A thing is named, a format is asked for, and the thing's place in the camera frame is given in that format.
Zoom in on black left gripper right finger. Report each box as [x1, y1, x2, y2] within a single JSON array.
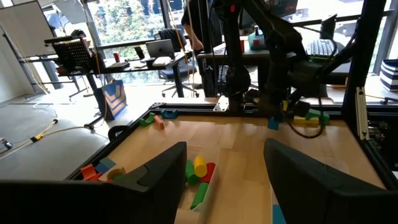
[[263, 138, 398, 224]]

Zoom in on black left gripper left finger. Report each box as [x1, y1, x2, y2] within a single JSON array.
[[0, 141, 188, 224]]

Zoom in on blue arch block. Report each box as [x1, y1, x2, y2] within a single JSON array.
[[160, 108, 180, 119], [267, 116, 280, 131]]

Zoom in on red cylinder block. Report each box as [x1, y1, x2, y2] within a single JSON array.
[[200, 162, 216, 184]]

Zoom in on green cylinder block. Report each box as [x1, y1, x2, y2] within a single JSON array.
[[190, 182, 210, 210], [185, 159, 200, 186]]

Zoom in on yellow cylinder block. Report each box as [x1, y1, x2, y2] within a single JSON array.
[[193, 156, 208, 178]]

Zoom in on pink block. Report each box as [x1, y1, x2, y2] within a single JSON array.
[[153, 114, 165, 131]]

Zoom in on yellow rectangular block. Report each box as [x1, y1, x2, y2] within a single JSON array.
[[293, 114, 321, 128]]

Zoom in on red rectangular block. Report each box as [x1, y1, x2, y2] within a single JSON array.
[[80, 164, 103, 182]]

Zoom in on natural wood arch block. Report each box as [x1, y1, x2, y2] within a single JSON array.
[[106, 167, 127, 181]]

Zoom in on teal blue rectangular block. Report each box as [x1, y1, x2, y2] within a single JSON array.
[[99, 157, 117, 170]]

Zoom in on silver mounting plate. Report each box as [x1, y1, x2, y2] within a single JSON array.
[[213, 95, 230, 112]]

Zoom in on teal box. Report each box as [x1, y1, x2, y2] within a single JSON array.
[[248, 26, 266, 51]]

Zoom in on black keyboard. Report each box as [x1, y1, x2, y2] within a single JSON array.
[[306, 39, 338, 58]]

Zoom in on grey side desk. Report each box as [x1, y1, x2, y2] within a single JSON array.
[[196, 39, 352, 86]]

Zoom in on clear plastic bin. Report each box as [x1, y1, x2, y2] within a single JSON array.
[[174, 144, 220, 224]]

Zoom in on green arch block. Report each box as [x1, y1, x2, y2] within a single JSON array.
[[139, 111, 156, 128]]

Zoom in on black standing desk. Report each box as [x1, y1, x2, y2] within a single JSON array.
[[57, 51, 187, 121]]

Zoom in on blue and white bag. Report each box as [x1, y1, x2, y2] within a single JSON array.
[[102, 79, 128, 121]]

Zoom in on blue office chair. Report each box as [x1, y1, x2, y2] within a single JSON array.
[[154, 27, 200, 99]]

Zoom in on striped basket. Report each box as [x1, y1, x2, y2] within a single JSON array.
[[379, 58, 398, 93]]

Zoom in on person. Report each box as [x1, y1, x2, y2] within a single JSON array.
[[181, 0, 224, 91]]

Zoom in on white flat item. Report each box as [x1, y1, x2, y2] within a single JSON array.
[[151, 55, 172, 68]]

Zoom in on grey laptop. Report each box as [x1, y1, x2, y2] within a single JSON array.
[[145, 39, 175, 60]]

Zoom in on black tablet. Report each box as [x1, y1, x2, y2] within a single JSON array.
[[134, 45, 146, 62]]

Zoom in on black perforated box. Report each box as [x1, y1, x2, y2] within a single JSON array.
[[43, 29, 96, 75]]

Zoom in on whiteboard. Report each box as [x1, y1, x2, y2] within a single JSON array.
[[0, 0, 57, 58]]

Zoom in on black cable loop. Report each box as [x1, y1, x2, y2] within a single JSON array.
[[108, 124, 132, 142]]

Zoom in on silver aluminium rail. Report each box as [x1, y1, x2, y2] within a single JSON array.
[[355, 86, 369, 141]]

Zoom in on black aluminium table frame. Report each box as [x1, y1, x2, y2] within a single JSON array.
[[67, 0, 398, 194]]

